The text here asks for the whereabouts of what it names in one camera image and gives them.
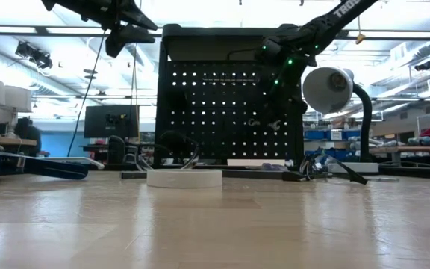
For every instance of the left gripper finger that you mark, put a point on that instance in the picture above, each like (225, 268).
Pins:
(138, 20)
(136, 35)

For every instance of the white masking tape roll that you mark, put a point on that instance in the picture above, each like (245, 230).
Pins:
(185, 178)

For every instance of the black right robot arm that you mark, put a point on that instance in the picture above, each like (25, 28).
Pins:
(323, 26)

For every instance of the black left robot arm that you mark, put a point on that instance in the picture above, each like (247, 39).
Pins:
(80, 7)

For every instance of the black peg board cart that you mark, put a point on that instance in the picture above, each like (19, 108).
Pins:
(218, 117)

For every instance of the wooden workbench with tools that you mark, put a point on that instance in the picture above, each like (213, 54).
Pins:
(416, 150)

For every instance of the white gooseneck desk lamp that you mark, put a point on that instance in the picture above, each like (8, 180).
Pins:
(323, 89)

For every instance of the blue storage bin row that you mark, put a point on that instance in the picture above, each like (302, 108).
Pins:
(343, 155)
(316, 134)

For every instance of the yellow hanging tag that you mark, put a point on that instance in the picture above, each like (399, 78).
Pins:
(360, 38)

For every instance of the black ceiling fixture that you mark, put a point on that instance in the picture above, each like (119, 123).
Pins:
(34, 56)

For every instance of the black computer monitor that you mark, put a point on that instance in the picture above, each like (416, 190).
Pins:
(99, 123)

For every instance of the black office chair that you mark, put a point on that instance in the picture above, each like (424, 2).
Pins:
(116, 149)

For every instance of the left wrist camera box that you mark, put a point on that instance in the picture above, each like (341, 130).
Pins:
(115, 45)

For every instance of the black ceiling camera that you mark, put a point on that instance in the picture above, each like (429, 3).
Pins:
(423, 66)

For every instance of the black aluminium table frame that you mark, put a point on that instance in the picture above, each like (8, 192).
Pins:
(416, 172)

